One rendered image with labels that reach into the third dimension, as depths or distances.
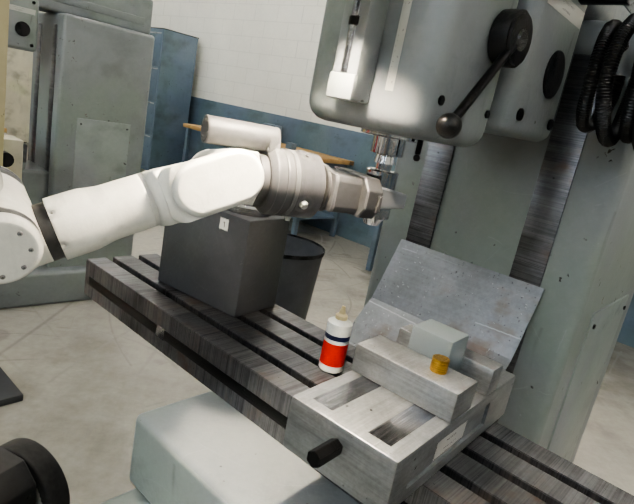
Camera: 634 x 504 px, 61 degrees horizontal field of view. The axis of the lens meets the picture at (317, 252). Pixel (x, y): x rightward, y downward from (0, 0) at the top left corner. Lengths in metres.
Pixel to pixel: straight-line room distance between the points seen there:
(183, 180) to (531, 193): 0.68
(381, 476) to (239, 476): 0.23
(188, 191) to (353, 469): 0.35
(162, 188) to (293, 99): 6.23
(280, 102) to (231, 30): 1.42
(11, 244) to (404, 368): 0.46
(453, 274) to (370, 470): 0.60
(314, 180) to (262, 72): 6.63
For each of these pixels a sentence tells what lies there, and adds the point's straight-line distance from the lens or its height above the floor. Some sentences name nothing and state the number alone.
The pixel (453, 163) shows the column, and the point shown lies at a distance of 1.14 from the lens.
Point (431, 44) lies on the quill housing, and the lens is 0.67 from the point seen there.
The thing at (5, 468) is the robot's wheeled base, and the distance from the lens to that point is 1.17.
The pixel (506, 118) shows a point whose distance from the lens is 0.82.
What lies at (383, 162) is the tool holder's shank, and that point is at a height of 1.27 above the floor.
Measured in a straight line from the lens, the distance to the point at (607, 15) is 1.14.
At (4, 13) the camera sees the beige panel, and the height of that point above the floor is 1.44.
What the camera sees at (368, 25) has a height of 1.43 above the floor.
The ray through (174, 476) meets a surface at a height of 0.81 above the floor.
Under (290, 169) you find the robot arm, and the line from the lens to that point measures 0.67.
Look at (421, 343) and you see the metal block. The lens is 0.74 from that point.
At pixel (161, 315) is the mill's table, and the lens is 1.01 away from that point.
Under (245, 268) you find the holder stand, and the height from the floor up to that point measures 1.02.
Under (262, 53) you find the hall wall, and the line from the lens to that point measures 7.36.
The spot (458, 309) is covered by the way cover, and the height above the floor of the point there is 1.00.
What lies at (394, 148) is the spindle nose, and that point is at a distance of 0.76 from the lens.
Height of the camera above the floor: 1.32
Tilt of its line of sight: 14 degrees down
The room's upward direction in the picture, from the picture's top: 11 degrees clockwise
